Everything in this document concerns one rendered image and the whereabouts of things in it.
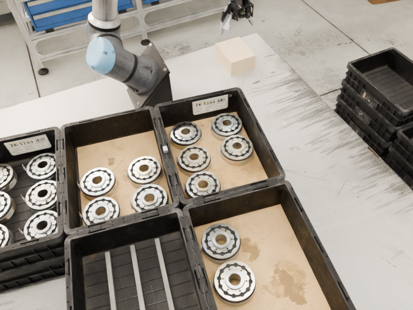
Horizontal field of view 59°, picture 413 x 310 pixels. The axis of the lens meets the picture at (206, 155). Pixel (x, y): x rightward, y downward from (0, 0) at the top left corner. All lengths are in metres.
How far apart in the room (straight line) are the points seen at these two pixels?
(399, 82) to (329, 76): 0.82
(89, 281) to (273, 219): 0.52
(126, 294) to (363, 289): 0.65
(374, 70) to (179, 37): 1.66
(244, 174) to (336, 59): 2.05
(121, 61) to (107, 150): 0.32
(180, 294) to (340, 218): 0.58
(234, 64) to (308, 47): 1.56
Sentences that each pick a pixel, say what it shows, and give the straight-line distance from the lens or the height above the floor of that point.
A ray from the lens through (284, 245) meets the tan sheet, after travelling 1.04.
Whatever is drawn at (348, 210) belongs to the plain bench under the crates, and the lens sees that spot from 1.29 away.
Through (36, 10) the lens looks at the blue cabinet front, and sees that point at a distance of 2.93.
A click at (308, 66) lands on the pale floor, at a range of 2.95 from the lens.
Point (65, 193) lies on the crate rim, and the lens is 1.07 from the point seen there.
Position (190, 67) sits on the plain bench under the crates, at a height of 0.70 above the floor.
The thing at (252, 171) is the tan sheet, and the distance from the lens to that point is 1.16.
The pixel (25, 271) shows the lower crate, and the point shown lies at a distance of 1.15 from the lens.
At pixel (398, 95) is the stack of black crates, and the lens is 2.08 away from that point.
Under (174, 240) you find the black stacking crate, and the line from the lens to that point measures 1.04.
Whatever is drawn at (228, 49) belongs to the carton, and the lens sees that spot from 1.71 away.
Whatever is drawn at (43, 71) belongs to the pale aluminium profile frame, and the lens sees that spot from 3.15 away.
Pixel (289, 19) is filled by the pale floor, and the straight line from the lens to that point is 3.46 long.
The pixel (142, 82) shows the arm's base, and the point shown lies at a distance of 1.42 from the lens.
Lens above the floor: 1.76
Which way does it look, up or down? 51 degrees down
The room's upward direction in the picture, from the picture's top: 3 degrees counter-clockwise
